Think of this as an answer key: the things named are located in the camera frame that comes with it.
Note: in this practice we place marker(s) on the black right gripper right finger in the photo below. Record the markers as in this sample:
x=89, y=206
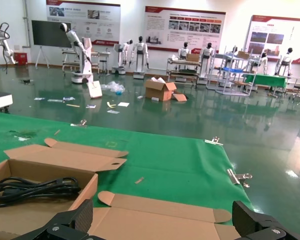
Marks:
x=252, y=225

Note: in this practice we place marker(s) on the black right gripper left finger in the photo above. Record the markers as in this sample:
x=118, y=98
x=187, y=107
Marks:
x=65, y=225

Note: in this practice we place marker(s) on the white industrial robot arm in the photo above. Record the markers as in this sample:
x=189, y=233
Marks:
x=8, y=51

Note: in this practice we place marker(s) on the open brown cardboard box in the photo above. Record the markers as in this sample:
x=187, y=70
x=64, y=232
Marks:
x=152, y=222
x=60, y=157

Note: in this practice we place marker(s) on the small leaning cardboard box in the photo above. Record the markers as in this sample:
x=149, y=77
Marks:
x=95, y=91

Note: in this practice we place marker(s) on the large open cardboard box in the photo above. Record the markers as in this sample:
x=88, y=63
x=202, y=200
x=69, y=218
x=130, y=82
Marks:
x=156, y=93

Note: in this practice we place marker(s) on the small wooden scrap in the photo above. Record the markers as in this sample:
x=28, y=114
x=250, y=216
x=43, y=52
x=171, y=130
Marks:
x=139, y=180

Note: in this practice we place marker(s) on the thin wooden stick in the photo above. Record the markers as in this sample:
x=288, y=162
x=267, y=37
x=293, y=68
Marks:
x=57, y=132

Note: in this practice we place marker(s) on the green table cloth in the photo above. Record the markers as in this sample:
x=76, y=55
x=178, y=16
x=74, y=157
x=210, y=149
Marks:
x=177, y=162

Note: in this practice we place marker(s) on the yellow paper strip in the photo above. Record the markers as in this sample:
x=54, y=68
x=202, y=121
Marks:
x=73, y=105

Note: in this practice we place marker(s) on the paper scrap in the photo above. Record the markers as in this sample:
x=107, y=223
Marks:
x=91, y=106
x=113, y=112
x=40, y=98
x=55, y=100
x=68, y=98

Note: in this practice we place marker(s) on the curved yellow strip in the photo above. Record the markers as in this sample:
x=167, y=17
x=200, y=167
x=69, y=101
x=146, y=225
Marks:
x=111, y=105

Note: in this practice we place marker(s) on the white paper sheet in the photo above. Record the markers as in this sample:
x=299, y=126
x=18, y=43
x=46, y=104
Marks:
x=123, y=104

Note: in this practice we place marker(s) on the white machine base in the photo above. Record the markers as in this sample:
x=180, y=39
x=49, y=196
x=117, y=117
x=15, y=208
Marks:
x=0, y=100

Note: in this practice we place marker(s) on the table with green cloth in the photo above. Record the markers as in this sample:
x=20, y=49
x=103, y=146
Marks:
x=267, y=80

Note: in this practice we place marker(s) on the flat cardboard piece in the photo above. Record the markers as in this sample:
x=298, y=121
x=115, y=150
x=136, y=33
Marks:
x=180, y=97

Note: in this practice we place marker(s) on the clear plastic bag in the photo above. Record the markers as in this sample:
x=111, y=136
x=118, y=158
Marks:
x=113, y=86

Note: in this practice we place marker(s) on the dark floor debris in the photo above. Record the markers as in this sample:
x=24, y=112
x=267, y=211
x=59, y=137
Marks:
x=26, y=81

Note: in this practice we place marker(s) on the leaning white wheeled humanoid robot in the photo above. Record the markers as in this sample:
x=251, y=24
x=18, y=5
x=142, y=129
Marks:
x=86, y=62

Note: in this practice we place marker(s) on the black stool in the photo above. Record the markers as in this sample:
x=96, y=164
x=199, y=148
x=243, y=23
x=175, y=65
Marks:
x=103, y=65

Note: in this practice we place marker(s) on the metal rack table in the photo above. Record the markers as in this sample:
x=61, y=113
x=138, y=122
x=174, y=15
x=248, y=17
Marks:
x=182, y=72
x=68, y=56

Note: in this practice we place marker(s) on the white packing paper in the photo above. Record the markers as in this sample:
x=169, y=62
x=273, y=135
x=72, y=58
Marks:
x=158, y=80

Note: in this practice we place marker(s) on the black display board on stand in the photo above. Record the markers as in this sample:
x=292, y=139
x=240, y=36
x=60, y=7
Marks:
x=47, y=33

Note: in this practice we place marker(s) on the grey metal shelf frame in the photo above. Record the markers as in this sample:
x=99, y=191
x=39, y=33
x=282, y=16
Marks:
x=228, y=58

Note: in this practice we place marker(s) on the red wall box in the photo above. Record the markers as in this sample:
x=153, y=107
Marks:
x=21, y=58

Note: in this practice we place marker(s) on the wall poster with large photos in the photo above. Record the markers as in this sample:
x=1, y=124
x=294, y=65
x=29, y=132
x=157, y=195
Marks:
x=297, y=32

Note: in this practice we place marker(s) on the wall poster with red header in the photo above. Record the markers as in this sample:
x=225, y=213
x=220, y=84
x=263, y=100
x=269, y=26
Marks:
x=102, y=25

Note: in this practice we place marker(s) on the grey wall pipe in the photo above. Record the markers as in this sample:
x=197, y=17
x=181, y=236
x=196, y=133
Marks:
x=27, y=25

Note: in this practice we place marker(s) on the wide wall poster photo row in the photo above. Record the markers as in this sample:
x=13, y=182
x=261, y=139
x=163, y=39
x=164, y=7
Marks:
x=160, y=25

